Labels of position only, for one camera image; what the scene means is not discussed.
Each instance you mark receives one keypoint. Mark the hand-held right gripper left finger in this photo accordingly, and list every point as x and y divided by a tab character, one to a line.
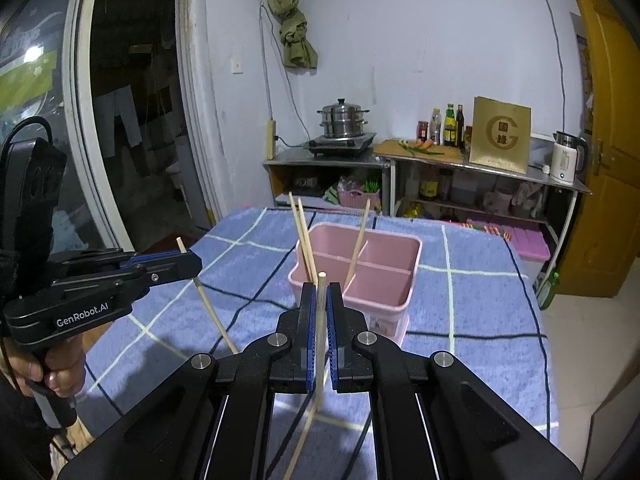
307	335

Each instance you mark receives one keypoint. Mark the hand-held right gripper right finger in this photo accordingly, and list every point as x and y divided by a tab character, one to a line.
337	335

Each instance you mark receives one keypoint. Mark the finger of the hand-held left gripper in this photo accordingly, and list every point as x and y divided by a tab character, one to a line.
90	260
170	271

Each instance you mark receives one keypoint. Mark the wooden chopstick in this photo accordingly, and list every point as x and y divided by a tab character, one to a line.
215	315
307	240
320	335
357	240
300	235

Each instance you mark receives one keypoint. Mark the pink plastic utensil basket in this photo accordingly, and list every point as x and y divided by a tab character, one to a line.
385	280

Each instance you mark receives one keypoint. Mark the person's left hand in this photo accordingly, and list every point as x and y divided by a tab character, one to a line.
62	377

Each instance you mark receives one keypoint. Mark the small pink basket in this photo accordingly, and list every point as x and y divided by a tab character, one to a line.
350	197

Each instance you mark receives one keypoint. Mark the blue plaid tablecloth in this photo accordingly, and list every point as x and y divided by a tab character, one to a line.
475	310

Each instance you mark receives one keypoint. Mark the sliding glass door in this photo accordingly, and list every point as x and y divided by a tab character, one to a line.
125	110

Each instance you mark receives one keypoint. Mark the beige power strip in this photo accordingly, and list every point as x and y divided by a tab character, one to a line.
272	140

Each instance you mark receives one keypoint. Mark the steel kitchen table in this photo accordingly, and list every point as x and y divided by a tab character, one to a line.
325	160

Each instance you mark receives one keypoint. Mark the black induction stove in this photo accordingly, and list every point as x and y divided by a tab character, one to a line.
340	145

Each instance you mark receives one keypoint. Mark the wooden cutting board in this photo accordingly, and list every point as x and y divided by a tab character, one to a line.
395	152

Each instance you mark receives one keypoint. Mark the pink storage box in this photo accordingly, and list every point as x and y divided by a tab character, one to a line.
520	240

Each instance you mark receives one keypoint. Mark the carrot and green vegetables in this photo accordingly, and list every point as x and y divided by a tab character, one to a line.
420	146

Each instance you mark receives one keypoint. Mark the stainless steel steamer pot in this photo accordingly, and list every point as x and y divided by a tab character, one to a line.
344	120

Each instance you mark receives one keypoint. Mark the green glass bottle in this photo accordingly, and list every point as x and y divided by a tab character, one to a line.
549	292

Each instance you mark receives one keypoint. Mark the red sauce jar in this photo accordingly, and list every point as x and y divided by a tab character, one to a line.
423	131

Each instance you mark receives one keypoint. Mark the steel shelf table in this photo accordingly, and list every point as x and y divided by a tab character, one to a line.
500	175

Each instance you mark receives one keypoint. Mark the small dark jar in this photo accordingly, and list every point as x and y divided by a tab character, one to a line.
468	140

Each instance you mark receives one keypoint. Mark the dark sauce bottle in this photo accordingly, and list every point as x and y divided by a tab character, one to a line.
460	129

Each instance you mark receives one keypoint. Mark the gold square box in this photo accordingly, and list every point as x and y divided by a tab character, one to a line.
500	135

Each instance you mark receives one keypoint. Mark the green hanging cloth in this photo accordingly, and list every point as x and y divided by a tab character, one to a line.
295	25

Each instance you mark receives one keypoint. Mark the white electric kettle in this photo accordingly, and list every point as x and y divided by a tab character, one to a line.
565	160

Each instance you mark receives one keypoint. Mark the yellow wooden door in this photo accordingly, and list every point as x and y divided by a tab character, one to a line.
610	160

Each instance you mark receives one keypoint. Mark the white wall switch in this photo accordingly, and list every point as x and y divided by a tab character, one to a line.
236	64

